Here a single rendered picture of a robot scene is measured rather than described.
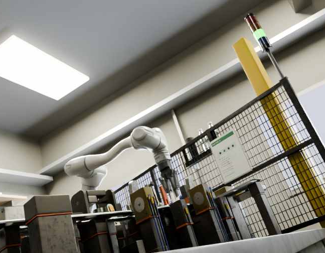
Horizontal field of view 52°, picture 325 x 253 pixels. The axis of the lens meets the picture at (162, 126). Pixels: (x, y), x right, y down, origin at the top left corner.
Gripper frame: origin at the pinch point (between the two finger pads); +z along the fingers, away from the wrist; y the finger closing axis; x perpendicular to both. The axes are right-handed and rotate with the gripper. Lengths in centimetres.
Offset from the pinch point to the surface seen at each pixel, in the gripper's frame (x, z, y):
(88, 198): -42.7, -7.9, -15.9
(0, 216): -84, -2, -15
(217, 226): -6.0, 22.5, 23.9
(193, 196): -8.7, 6.1, 18.7
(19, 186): 79, -149, -346
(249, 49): 58, -82, 53
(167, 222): -14.0, 12.7, 2.4
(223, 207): 4.7, 14.1, 23.4
